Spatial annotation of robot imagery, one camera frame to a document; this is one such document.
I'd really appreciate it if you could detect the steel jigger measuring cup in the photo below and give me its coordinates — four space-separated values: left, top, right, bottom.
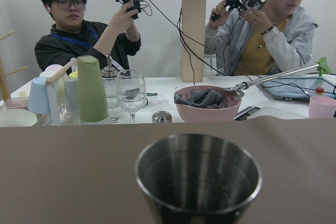
135 134 262 223

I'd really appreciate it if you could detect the steel shaker cap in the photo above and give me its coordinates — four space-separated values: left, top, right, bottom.
152 111 172 123

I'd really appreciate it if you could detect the green cup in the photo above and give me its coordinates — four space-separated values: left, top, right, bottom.
77 55 109 123

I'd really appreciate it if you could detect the light blue cup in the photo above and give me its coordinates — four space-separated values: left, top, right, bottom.
28 77 50 114

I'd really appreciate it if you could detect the pink cup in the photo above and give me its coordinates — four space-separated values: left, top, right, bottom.
308 96 335 119

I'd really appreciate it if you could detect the pink bowl with cloth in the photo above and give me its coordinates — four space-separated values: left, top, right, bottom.
174 86 244 122

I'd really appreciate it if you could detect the clear wine glass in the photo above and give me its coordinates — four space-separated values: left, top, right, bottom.
116 70 146 123

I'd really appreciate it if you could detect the glass syrup dispenser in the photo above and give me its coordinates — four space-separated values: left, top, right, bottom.
101 55 121 124

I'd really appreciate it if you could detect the steel extendable rod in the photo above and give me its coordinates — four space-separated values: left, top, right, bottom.
222 62 320 93

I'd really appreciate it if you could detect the person in grey jacket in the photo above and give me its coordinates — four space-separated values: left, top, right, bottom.
204 0 318 76

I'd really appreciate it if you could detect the blue teach pendant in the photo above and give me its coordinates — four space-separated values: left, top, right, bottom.
260 76 335 102

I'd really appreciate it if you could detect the person in black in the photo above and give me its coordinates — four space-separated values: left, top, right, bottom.
35 0 141 71

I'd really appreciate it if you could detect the white green bowl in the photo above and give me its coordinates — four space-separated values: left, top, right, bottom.
1 109 38 127

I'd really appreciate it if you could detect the wooden post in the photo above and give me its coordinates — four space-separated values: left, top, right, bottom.
181 0 206 82

